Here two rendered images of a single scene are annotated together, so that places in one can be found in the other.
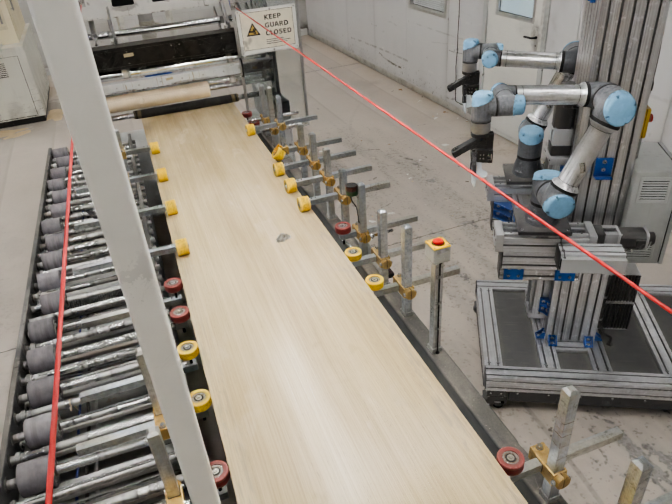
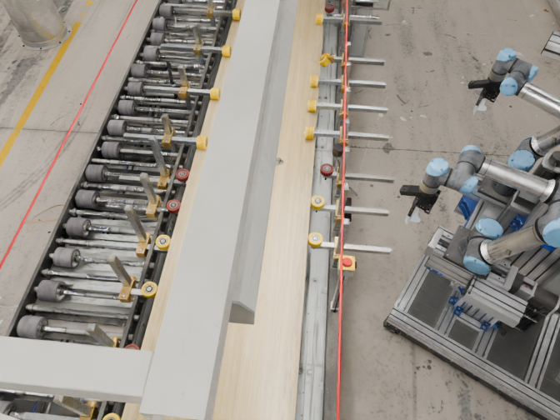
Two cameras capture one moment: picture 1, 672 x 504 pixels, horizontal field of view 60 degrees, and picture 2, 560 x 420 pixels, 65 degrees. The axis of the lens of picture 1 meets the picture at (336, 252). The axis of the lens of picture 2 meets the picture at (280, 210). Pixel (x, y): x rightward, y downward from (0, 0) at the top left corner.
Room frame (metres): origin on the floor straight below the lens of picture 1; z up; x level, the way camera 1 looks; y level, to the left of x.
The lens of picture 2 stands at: (0.85, -0.46, 2.96)
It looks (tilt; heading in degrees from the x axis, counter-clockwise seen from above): 56 degrees down; 23
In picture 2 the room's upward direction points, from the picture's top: straight up
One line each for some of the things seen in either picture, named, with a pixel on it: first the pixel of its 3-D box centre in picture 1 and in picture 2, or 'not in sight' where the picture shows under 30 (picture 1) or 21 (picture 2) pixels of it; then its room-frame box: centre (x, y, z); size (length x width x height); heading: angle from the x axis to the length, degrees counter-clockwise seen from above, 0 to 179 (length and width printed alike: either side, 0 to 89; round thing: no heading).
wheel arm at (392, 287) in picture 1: (415, 281); (350, 247); (2.10, -0.34, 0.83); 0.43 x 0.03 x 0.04; 108
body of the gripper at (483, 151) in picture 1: (481, 146); (426, 197); (2.10, -0.60, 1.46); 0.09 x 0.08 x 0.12; 79
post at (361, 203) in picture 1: (362, 226); (342, 175); (2.52, -0.14, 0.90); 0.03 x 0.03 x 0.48; 18
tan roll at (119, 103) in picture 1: (184, 92); not in sight; (4.59, 1.10, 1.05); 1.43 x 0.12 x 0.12; 108
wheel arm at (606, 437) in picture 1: (562, 455); not in sight; (1.15, -0.65, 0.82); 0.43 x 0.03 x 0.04; 108
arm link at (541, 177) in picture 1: (546, 186); (485, 234); (2.20, -0.92, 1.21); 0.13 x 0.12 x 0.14; 176
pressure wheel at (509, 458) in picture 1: (509, 468); not in sight; (1.09, -0.46, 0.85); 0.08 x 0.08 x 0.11
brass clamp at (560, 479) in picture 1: (549, 466); not in sight; (1.11, -0.60, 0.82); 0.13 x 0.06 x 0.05; 18
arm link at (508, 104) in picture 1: (508, 104); (462, 178); (2.11, -0.69, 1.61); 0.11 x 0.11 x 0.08; 86
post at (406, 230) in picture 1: (406, 273); (340, 245); (2.04, -0.30, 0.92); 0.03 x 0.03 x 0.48; 18
